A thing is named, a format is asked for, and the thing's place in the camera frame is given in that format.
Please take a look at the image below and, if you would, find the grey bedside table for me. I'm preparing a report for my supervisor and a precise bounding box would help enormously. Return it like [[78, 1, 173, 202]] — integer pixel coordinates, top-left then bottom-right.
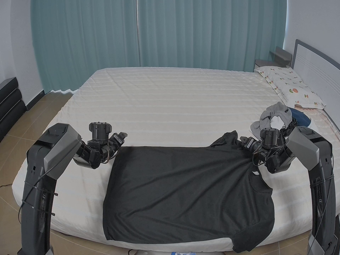
[[254, 46, 293, 69]]

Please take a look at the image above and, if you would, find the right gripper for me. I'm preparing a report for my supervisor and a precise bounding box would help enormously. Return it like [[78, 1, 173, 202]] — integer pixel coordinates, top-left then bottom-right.
[[247, 137, 262, 154]]

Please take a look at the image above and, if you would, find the white printed pillow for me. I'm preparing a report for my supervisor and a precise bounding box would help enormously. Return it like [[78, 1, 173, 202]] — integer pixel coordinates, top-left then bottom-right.
[[254, 65, 327, 109]]

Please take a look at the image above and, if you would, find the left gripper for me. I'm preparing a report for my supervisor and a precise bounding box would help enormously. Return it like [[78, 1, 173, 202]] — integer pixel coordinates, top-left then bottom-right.
[[107, 132, 125, 153]]

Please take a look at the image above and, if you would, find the black T-shirt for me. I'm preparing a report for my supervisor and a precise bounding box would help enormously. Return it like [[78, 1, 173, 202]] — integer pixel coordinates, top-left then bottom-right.
[[102, 130, 275, 252]]

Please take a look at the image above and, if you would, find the pile of clothes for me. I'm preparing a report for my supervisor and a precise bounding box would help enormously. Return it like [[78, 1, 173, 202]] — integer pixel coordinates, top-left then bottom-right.
[[250, 102, 298, 141]]

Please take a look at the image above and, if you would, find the black chest of drawers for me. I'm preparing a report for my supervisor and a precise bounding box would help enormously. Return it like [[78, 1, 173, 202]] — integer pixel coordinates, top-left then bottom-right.
[[0, 77, 27, 143]]

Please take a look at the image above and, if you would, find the blue-green curtain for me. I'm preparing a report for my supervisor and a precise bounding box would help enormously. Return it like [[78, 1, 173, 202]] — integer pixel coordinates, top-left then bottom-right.
[[137, 0, 289, 72], [30, 0, 140, 93]]

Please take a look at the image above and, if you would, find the dark blue garment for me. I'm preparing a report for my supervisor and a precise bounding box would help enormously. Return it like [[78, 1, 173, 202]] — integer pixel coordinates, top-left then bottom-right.
[[289, 107, 313, 128]]

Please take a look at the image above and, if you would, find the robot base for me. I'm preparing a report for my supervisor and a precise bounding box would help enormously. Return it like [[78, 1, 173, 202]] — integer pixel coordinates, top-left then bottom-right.
[[125, 248, 226, 255]]

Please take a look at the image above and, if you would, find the bed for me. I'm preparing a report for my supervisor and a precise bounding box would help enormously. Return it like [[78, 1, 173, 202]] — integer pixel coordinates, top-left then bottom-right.
[[12, 39, 340, 252]]

